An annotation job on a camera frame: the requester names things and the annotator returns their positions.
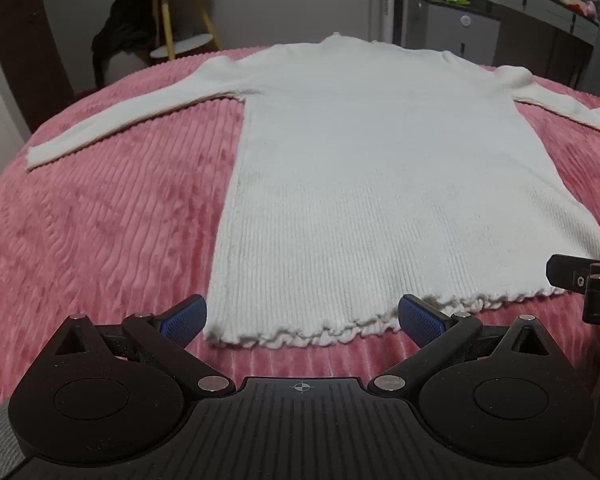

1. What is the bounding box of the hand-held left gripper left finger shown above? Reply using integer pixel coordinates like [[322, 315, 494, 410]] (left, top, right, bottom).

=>
[[55, 294, 236, 398]]

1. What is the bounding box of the grey dressing table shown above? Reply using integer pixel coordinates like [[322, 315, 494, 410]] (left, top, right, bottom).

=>
[[457, 0, 600, 91]]

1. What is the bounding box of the white tower fan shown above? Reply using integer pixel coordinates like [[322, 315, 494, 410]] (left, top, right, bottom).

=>
[[367, 0, 406, 48]]

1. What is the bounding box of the grey drawer cabinet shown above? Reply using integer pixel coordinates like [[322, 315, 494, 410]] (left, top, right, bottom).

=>
[[402, 0, 503, 66]]

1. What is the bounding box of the white ribbed knit sweater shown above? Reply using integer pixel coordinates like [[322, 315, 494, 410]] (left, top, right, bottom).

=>
[[26, 32, 600, 350]]

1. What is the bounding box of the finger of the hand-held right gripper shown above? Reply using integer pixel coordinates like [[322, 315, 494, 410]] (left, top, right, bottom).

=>
[[546, 254, 600, 326]]

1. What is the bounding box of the yellow-legged white side table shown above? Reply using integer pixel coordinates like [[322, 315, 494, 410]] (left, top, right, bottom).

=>
[[119, 0, 226, 61]]

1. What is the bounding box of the black clothes pile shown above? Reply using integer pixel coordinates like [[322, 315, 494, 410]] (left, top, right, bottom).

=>
[[91, 0, 156, 88]]

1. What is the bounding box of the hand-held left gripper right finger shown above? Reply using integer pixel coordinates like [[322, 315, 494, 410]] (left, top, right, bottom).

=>
[[368, 294, 555, 398]]

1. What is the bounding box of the brown wooden door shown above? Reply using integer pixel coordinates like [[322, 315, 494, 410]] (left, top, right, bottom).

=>
[[0, 0, 76, 133]]

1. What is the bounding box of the pink ribbed blanket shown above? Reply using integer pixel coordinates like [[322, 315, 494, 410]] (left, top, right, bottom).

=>
[[0, 47, 600, 441]]

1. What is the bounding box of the beige round pouf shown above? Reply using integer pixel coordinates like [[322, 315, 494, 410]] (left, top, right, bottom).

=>
[[102, 50, 153, 86]]

